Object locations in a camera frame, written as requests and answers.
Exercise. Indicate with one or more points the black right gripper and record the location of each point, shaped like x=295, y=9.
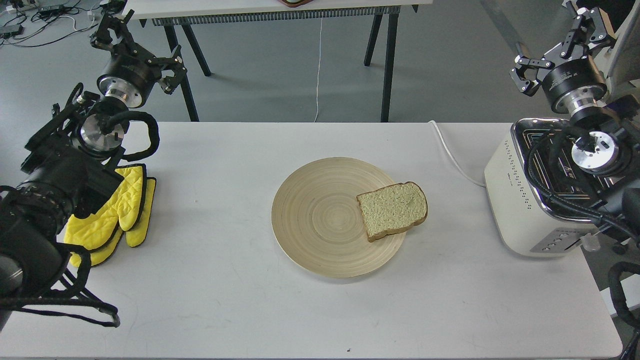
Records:
x=568, y=66

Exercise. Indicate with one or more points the round bamboo plate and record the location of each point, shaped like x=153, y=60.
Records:
x=317, y=221

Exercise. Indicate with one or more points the yellow oven mitt upper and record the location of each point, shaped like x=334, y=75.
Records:
x=121, y=212

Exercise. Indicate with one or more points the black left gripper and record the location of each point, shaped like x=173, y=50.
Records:
x=128, y=78

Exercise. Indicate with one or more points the cream white toaster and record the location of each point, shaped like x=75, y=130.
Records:
x=529, y=224

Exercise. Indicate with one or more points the white chair frame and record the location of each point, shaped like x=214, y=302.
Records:
x=622, y=62

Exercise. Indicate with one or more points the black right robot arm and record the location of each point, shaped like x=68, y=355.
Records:
x=615, y=211

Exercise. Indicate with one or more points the yellow oven mitt lower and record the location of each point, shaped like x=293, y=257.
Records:
x=133, y=237

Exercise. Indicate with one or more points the slice of bread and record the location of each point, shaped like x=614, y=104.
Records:
x=392, y=209

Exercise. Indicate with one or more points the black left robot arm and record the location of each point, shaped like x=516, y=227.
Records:
x=71, y=171

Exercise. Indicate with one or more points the white background table black legs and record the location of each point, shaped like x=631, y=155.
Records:
x=170, y=14

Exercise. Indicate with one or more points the yellow oven mitt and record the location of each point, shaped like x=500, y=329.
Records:
x=133, y=237
x=121, y=212

